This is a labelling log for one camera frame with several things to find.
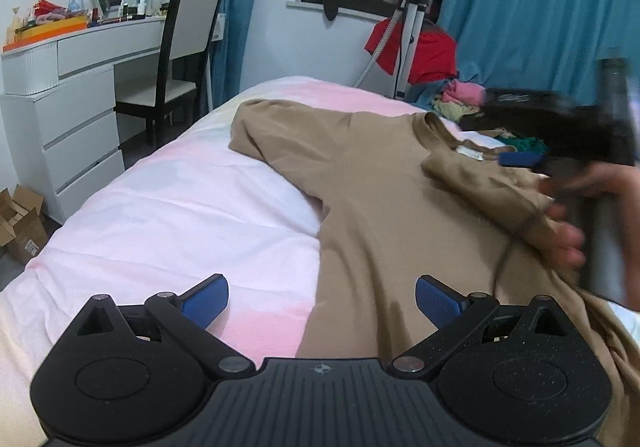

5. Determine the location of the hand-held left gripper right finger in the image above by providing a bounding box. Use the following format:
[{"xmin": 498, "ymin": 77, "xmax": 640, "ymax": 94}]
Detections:
[{"xmin": 390, "ymin": 274, "xmax": 576, "ymax": 378}]

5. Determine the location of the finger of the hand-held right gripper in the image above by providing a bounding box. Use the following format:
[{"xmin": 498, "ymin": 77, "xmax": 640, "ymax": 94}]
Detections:
[{"xmin": 499, "ymin": 151, "xmax": 548, "ymax": 170}]

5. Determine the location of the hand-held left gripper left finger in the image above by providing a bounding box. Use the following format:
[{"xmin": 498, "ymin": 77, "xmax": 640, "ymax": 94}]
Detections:
[{"xmin": 70, "ymin": 273, "xmax": 257, "ymax": 380}]

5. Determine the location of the tan printed t-shirt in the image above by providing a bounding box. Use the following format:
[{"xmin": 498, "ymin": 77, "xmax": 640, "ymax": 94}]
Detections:
[{"xmin": 227, "ymin": 98, "xmax": 640, "ymax": 447}]

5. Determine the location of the person's right hand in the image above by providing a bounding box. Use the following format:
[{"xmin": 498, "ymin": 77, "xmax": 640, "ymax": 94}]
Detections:
[{"xmin": 540, "ymin": 162, "xmax": 636, "ymax": 273}]

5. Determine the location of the green cloth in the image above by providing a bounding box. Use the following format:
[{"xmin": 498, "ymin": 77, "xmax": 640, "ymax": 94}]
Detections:
[{"xmin": 495, "ymin": 134, "xmax": 548, "ymax": 155}]

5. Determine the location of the pink cloth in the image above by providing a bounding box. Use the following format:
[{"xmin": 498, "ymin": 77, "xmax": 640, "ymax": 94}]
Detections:
[{"xmin": 442, "ymin": 80, "xmax": 486, "ymax": 108}]

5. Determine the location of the yellow-green fuzzy cloth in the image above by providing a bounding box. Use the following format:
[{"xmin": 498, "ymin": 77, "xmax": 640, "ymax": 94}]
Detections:
[{"xmin": 432, "ymin": 100, "xmax": 473, "ymax": 123}]

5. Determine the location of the teal blue cloth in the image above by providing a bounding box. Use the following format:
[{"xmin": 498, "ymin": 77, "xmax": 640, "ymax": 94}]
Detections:
[{"xmin": 407, "ymin": 77, "xmax": 451, "ymax": 110}]

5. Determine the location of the pastel bed blanket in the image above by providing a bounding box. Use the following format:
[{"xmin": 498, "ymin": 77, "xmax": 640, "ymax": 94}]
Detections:
[{"xmin": 0, "ymin": 74, "xmax": 640, "ymax": 447}]

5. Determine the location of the wide blue curtain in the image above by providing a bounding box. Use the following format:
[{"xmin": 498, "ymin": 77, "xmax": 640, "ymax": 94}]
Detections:
[{"xmin": 435, "ymin": 0, "xmax": 640, "ymax": 138}]

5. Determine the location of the red garment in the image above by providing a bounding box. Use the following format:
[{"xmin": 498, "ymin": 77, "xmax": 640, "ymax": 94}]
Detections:
[{"xmin": 364, "ymin": 20, "xmax": 458, "ymax": 83}]

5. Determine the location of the garment steamer stand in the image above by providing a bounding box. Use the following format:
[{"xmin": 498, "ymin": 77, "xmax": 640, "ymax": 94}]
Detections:
[{"xmin": 322, "ymin": 0, "xmax": 431, "ymax": 100}]

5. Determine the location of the cardboard box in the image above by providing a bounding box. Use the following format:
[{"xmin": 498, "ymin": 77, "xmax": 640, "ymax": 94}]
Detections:
[{"xmin": 0, "ymin": 184, "xmax": 50, "ymax": 265}]

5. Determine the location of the white dressing table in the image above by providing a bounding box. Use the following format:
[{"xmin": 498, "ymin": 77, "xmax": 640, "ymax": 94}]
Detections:
[{"xmin": 0, "ymin": 14, "xmax": 168, "ymax": 223}]

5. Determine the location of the black and beige chair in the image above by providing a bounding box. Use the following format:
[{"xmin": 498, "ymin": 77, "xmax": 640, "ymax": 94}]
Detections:
[{"xmin": 115, "ymin": 0, "xmax": 224, "ymax": 148}]

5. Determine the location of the narrow blue curtain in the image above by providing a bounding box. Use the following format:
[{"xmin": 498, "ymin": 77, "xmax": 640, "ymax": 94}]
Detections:
[{"xmin": 181, "ymin": 0, "xmax": 271, "ymax": 110}]

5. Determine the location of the orange tray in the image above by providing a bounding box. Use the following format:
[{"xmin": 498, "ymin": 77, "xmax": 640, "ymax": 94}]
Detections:
[{"xmin": 2, "ymin": 20, "xmax": 88, "ymax": 53}]

